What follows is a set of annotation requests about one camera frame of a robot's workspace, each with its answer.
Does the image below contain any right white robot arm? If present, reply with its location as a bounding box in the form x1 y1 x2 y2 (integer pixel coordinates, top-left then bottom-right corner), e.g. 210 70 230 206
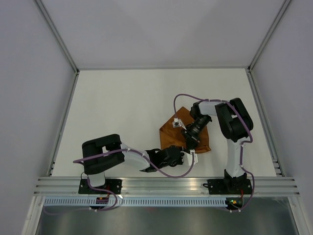
181 98 254 195

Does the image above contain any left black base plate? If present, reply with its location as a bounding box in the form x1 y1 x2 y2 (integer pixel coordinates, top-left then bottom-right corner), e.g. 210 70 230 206
78 179 122 195

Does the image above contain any left aluminium frame post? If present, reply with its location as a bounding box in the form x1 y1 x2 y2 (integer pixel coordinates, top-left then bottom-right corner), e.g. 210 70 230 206
33 0 79 75

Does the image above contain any brown cloth napkin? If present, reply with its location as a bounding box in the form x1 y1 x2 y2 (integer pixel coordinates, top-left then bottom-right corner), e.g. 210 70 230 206
159 107 211 154

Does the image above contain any right aluminium frame post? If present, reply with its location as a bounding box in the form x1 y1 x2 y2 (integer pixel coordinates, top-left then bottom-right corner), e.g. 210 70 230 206
246 0 293 73

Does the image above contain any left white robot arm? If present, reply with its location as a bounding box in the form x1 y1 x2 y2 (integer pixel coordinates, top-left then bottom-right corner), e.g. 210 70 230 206
77 134 183 194

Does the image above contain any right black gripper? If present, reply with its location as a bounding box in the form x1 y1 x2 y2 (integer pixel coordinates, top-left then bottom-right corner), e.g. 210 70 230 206
181 115 210 151

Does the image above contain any white slotted cable duct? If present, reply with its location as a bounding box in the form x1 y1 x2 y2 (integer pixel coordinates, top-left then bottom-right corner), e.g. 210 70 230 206
44 196 227 207

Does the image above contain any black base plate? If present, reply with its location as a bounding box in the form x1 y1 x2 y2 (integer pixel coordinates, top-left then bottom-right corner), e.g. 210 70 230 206
78 179 122 195
202 179 252 195

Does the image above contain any aluminium frame post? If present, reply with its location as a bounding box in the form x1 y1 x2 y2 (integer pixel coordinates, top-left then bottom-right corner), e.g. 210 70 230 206
246 0 293 73
33 0 79 75

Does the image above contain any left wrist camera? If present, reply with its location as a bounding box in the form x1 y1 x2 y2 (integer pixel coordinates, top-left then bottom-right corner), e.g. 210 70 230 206
182 150 199 166

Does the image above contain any aluminium mounting rail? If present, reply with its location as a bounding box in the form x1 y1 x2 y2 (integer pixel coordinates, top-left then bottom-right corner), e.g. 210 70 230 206
33 177 300 197

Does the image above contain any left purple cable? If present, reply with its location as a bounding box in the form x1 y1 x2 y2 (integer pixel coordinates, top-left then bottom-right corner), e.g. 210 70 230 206
43 149 196 216

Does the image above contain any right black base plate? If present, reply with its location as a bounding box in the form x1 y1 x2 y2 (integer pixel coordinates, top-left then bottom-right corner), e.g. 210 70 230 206
202 179 252 195

